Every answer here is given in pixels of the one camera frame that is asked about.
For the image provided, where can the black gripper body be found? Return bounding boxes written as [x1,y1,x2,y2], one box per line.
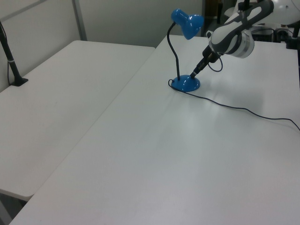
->
[201,45,222,67]

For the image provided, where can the blue gooseneck desk lamp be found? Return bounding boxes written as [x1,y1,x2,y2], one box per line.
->
[168,8,204,92]

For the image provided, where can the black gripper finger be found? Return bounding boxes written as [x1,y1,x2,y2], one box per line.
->
[194,64,208,79]
[190,62,203,79]

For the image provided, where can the thin black lamp power cord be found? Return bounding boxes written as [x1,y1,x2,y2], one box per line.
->
[168,79,300,131]

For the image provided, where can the black cable on robot wrist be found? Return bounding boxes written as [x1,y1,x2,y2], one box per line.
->
[207,54,223,73]

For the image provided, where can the white rounded robot base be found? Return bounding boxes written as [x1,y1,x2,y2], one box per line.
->
[271,0,300,25]

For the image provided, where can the grey partition frame post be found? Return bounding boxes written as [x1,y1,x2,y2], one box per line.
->
[72,0,88,41]

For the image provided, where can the black camera stand clamp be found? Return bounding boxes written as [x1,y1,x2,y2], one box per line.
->
[284,20,300,50]

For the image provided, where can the black pole with table clamp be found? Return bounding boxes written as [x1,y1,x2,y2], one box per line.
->
[0,20,29,87]

